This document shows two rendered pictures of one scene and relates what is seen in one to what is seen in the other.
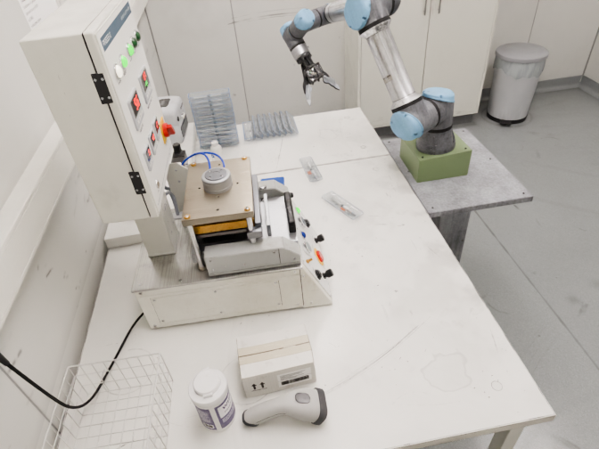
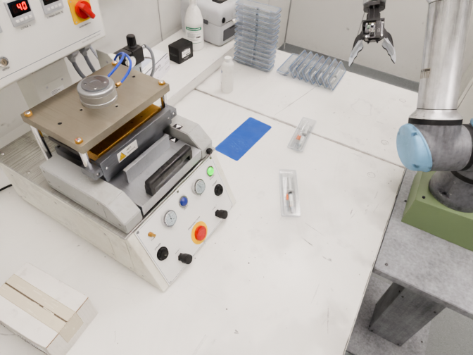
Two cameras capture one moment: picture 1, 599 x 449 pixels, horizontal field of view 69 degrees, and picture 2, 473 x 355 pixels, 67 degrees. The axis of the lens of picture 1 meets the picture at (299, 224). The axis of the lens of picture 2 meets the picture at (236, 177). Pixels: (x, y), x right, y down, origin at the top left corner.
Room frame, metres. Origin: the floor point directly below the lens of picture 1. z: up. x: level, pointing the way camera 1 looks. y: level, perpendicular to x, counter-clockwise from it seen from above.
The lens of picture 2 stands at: (0.62, -0.41, 1.59)
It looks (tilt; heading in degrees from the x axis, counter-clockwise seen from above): 47 degrees down; 32
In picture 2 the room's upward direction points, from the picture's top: 4 degrees clockwise
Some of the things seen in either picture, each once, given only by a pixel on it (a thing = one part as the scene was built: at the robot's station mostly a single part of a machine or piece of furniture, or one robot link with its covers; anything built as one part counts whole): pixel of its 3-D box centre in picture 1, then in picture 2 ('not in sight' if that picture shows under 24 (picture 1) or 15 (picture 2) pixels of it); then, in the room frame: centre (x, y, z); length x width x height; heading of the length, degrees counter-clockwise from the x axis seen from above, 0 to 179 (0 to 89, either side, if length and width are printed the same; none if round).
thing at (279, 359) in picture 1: (275, 359); (42, 310); (0.65, 0.09, 0.80); 0.19 x 0.13 x 0.09; 96
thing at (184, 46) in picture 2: not in sight; (181, 51); (1.66, 0.58, 0.83); 0.09 x 0.06 x 0.07; 179
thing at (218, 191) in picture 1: (209, 191); (98, 98); (1.02, 0.24, 1.08); 0.31 x 0.24 x 0.13; 4
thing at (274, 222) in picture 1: (243, 222); (126, 151); (1.00, 0.16, 0.97); 0.30 x 0.22 x 0.08; 94
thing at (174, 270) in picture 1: (218, 237); (106, 151); (1.00, 0.24, 0.93); 0.46 x 0.35 x 0.01; 94
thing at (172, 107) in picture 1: (158, 120); (213, 15); (1.94, 0.61, 0.88); 0.25 x 0.20 x 0.17; 90
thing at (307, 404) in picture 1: (283, 409); not in sight; (0.52, 0.08, 0.79); 0.20 x 0.08 x 0.08; 96
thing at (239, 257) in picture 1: (253, 255); (90, 192); (0.87, 0.13, 0.96); 0.25 x 0.05 x 0.07; 94
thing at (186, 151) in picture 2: (289, 211); (169, 168); (1.01, 0.02, 0.99); 0.15 x 0.02 x 0.04; 4
